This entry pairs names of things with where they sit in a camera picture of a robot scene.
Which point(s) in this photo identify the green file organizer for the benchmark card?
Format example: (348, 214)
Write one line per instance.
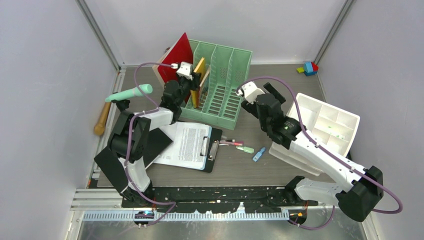
(229, 67)

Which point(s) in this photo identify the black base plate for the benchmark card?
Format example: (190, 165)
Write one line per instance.
(218, 200)

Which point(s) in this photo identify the orange illustrated book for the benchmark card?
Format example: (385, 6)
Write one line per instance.
(204, 84)

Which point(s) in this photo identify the green highlighter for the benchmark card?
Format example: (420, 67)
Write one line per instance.
(245, 149)

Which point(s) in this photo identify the yellow book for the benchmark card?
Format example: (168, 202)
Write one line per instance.
(200, 68)

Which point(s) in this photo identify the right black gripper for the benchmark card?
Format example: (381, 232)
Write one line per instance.
(251, 108)

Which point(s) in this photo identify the pink pen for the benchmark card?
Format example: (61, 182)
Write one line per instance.
(231, 143)

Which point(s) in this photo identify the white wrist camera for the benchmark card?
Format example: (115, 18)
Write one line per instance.
(249, 92)
(185, 70)

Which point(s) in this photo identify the red notebook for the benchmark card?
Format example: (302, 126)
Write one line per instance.
(180, 52)

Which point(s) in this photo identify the colourful toy blocks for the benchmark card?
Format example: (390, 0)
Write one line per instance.
(309, 68)

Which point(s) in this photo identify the black book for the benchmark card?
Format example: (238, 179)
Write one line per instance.
(157, 142)

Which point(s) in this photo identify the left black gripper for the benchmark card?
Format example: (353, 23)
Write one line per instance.
(195, 83)

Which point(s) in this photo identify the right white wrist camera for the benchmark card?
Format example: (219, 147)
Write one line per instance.
(249, 92)

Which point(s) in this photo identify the black microphone stand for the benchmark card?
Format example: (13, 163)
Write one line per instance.
(122, 105)

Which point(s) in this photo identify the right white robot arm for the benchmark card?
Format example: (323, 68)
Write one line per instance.
(356, 190)

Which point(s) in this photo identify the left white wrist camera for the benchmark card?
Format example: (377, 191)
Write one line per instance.
(185, 70)

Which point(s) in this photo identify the white drawer organizer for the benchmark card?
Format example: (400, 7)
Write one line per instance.
(332, 126)

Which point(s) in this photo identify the mint green microphone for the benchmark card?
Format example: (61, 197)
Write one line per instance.
(140, 91)

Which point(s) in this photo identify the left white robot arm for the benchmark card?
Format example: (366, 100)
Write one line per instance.
(136, 136)

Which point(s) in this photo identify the black clipboard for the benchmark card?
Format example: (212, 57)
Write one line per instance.
(212, 149)

